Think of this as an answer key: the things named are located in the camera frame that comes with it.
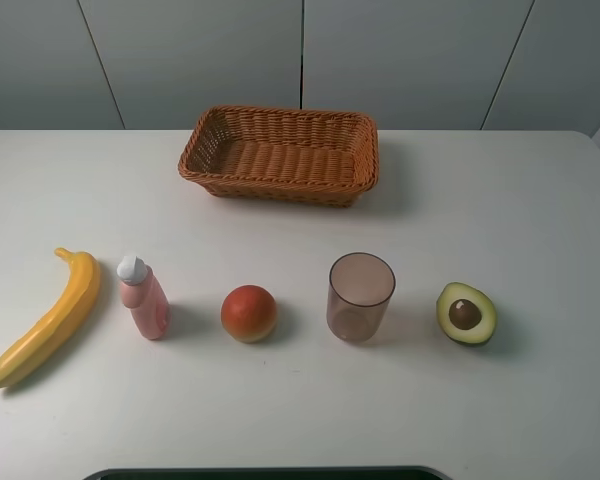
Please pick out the brown wicker basket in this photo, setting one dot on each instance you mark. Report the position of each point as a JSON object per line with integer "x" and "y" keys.
{"x": 326, "y": 158}

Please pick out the halved avocado with pit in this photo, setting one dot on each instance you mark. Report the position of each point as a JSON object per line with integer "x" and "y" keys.
{"x": 465, "y": 314}

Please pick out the red orange apple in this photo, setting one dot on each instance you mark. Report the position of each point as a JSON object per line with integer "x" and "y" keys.
{"x": 249, "y": 313}

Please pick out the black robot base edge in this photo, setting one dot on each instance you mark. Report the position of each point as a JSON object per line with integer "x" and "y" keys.
{"x": 274, "y": 473}

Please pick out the pink bottle white cap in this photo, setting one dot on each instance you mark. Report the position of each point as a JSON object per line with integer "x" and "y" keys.
{"x": 142, "y": 294}

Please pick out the translucent brown plastic cup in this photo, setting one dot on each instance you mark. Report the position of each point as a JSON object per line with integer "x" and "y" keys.
{"x": 360, "y": 288}

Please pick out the yellow banana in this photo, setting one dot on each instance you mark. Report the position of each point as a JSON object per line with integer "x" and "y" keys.
{"x": 59, "y": 324}

